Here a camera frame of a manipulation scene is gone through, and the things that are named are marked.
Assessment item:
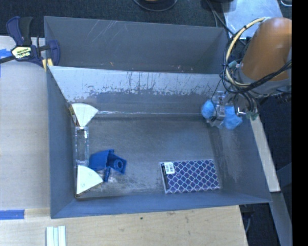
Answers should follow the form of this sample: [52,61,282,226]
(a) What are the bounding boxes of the blue patterned flat box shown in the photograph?
[159,158,221,195]

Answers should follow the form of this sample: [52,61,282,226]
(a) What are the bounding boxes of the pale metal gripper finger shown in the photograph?
[206,110,225,129]
[212,91,226,112]

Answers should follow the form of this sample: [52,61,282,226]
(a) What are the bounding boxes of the grey metal bin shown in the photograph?
[43,16,273,219]

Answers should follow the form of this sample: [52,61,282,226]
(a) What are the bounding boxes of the clear plastic case white ends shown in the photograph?
[67,102,104,196]

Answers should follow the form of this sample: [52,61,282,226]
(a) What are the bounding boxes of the light blue cloth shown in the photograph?
[201,99,243,131]

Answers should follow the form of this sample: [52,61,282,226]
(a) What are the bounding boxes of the blue plastic toy part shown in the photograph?
[88,149,127,183]

